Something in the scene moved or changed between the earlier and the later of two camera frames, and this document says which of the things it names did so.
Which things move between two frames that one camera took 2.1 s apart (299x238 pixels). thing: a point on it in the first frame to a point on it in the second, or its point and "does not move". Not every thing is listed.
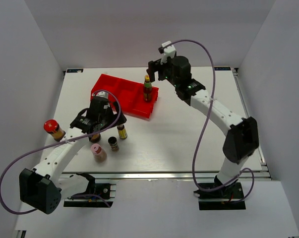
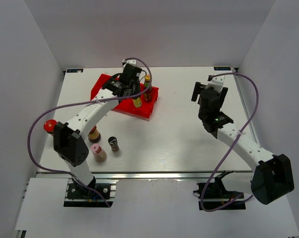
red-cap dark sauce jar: [94, 138] does not move
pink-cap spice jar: [99, 153] does not move
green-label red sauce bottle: [148, 89] does not move
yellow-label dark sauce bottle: [122, 133] to [137, 102]
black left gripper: [117, 119] to [138, 90]
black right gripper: [153, 67] to [198, 87]
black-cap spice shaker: [112, 141] does not move
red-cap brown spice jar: [51, 127] does not move
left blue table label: [76, 70] does not move
